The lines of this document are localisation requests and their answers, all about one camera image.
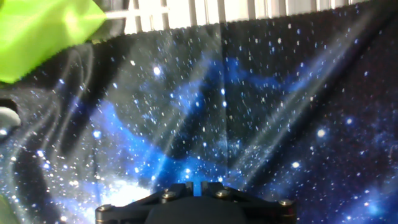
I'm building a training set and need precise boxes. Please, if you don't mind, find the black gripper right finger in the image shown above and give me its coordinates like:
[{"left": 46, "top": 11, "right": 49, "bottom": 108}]
[{"left": 201, "top": 182, "right": 297, "bottom": 224}]

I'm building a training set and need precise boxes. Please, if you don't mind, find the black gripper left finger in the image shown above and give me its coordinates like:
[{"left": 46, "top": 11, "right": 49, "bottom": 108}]
[{"left": 95, "top": 182, "right": 194, "bottom": 224}]

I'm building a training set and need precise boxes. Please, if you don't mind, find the galaxy print cloth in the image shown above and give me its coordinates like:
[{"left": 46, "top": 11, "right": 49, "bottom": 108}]
[{"left": 0, "top": 1, "right": 398, "bottom": 224}]

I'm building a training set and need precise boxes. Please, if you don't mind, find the bright green object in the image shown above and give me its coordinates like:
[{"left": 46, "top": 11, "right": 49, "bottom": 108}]
[{"left": 0, "top": 0, "right": 108, "bottom": 84}]

